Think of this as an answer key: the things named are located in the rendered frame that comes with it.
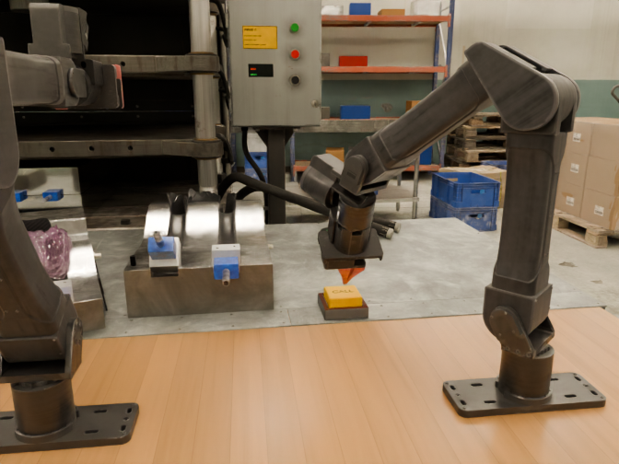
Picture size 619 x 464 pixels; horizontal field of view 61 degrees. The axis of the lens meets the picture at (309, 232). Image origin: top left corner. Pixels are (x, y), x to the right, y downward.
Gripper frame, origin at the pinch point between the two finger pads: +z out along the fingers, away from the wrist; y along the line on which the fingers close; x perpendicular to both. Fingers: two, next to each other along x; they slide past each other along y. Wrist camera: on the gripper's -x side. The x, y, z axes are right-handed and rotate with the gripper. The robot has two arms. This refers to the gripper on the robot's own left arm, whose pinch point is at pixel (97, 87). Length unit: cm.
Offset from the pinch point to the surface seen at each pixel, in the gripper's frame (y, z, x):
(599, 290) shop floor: -237, 182, 115
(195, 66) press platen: -11, 65, -8
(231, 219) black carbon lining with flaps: -21.0, 21.1, 28.2
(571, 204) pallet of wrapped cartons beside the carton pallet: -301, 312, 88
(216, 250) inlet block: -18.9, -4.9, 28.1
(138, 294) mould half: -5.0, -5.9, 35.2
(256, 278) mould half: -25.8, -5.5, 33.4
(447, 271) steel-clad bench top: -69, 11, 39
